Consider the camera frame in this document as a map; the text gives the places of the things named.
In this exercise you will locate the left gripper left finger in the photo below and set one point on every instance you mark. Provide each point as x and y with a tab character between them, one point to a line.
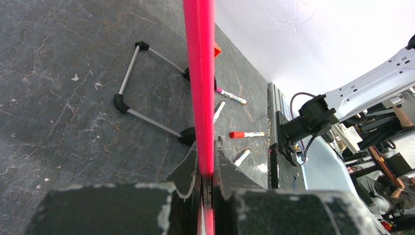
186	176

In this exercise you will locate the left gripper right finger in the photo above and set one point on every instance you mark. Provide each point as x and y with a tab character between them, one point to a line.
227	176

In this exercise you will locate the pink framed whiteboard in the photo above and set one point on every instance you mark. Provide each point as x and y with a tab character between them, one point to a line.
200	29

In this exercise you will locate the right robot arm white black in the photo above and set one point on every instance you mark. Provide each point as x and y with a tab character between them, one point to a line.
317	115

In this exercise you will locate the black whiteboard marker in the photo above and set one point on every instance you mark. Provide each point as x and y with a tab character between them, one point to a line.
242	157

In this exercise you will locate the red whiteboard marker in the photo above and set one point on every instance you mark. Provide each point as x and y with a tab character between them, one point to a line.
239	134

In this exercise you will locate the blue whiteboard marker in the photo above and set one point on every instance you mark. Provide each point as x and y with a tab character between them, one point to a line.
218	110

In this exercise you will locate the purple whiteboard marker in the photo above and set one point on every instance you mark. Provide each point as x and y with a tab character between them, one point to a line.
231	96

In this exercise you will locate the orange semicircle toy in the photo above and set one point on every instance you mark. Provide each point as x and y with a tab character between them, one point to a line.
217	50

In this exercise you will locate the seated person in background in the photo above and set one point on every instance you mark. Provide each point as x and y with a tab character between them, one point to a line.
386	195

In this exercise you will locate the whiteboard wire stand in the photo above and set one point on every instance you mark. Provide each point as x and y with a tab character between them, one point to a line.
154	90

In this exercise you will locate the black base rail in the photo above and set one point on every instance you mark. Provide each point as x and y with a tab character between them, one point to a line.
284	171

